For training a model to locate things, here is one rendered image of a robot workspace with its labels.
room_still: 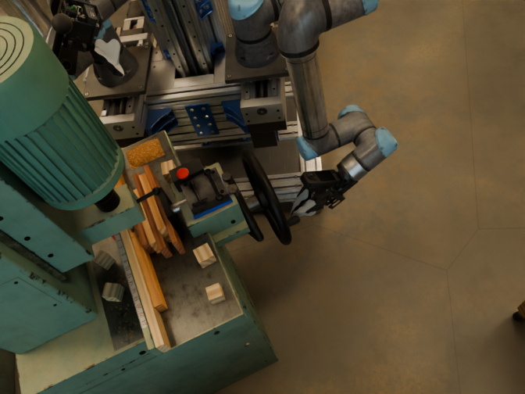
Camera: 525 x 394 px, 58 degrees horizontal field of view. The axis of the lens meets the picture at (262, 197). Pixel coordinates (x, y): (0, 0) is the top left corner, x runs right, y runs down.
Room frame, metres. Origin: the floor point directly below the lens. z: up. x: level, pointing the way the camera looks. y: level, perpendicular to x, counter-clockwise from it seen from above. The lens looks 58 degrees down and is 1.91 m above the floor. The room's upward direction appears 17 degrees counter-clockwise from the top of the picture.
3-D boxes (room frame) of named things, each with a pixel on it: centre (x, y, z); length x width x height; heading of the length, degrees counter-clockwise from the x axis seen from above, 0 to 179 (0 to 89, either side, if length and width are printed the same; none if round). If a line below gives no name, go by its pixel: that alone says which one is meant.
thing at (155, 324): (0.61, 0.35, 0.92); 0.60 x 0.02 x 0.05; 9
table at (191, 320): (0.63, 0.22, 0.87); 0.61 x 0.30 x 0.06; 9
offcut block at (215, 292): (0.40, 0.17, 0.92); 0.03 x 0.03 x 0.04; 4
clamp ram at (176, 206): (0.64, 0.20, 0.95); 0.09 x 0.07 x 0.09; 9
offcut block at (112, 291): (0.53, 0.44, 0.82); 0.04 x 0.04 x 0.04; 68
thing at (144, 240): (0.65, 0.31, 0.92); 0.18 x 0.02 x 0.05; 9
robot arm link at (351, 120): (0.80, -0.31, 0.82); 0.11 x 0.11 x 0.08; 8
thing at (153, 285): (0.70, 0.34, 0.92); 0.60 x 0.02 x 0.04; 9
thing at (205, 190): (0.65, 0.13, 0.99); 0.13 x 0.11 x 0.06; 9
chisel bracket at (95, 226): (0.62, 0.35, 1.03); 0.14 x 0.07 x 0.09; 99
